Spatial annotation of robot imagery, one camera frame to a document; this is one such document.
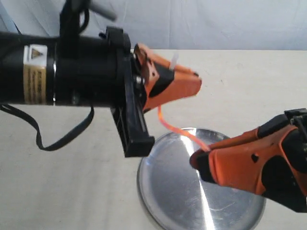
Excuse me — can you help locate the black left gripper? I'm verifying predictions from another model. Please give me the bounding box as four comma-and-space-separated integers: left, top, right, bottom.
54, 26, 202, 158

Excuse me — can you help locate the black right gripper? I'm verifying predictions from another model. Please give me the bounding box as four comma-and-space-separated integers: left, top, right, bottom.
189, 108, 307, 212

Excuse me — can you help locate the thin red plastic stick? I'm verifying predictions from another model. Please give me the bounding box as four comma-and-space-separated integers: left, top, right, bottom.
157, 105, 211, 152

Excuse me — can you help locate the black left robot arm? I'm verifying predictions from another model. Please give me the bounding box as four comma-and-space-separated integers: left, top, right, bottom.
0, 27, 201, 157

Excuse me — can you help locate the white backdrop cloth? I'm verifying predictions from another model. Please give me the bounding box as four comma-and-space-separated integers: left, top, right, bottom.
0, 0, 307, 50

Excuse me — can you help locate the round silver metal plate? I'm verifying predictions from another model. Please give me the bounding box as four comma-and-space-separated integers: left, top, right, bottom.
137, 132, 265, 230

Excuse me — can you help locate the black camera mount left arm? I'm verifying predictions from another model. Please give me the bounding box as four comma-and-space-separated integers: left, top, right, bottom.
57, 0, 117, 58

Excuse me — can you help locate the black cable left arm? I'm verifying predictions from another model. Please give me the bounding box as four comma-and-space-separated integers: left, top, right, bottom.
0, 103, 95, 151

